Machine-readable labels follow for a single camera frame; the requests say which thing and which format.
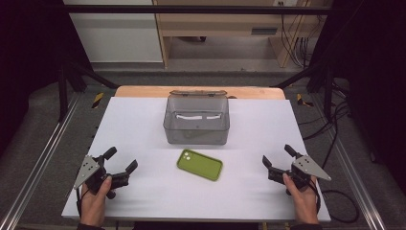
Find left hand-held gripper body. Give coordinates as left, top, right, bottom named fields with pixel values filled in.
left=73, top=154, right=130, bottom=200

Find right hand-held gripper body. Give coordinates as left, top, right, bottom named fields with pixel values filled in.
left=267, top=154, right=332, bottom=196

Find green phone case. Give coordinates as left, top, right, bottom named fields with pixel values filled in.
left=176, top=149, right=224, bottom=182

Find transparent grey lidded box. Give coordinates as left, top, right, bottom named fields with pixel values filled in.
left=162, top=89, right=231, bottom=146

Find person's right hand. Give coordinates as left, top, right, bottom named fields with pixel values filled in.
left=282, top=172, right=321, bottom=225

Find person's left hand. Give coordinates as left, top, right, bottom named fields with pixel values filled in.
left=79, top=174, right=114, bottom=228

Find black yellow striped tape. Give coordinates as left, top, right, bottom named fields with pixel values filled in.
left=91, top=92, right=105, bottom=109
left=296, top=93, right=315, bottom=108

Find wooden table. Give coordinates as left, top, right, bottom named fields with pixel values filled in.
left=114, top=84, right=286, bottom=101

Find black metal stand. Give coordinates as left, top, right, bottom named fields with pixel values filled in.
left=270, top=61, right=337, bottom=120
left=57, top=58, right=120, bottom=123

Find person's dark clothing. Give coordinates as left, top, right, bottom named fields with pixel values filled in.
left=131, top=220, right=260, bottom=230

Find black curtain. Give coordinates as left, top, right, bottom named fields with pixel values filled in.
left=309, top=0, right=406, bottom=188
left=0, top=0, right=94, bottom=157

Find white cabinet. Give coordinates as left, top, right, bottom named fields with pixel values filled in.
left=62, top=0, right=164, bottom=63

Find light wooden desk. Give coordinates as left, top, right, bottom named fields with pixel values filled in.
left=152, top=0, right=322, bottom=69

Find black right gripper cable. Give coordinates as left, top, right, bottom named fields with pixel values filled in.
left=311, top=180, right=322, bottom=215

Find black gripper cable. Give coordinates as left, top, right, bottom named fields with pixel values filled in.
left=311, top=180, right=322, bottom=215
left=75, top=187, right=84, bottom=219

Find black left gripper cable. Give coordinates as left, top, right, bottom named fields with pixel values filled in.
left=75, top=187, right=84, bottom=219

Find black floor cables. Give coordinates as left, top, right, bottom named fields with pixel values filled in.
left=300, top=80, right=352, bottom=171

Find aluminium floor rail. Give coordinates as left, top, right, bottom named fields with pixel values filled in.
left=314, top=95, right=388, bottom=230
left=0, top=92, right=81, bottom=230

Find black looped cable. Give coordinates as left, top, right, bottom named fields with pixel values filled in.
left=320, top=189, right=361, bottom=224

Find bundle of black hanging cables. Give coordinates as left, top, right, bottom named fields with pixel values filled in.
left=280, top=2, right=311, bottom=69

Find white wall socket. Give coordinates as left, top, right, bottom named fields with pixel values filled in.
left=273, top=0, right=299, bottom=8

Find black horizontal frame bar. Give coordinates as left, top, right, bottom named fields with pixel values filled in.
left=61, top=4, right=333, bottom=15

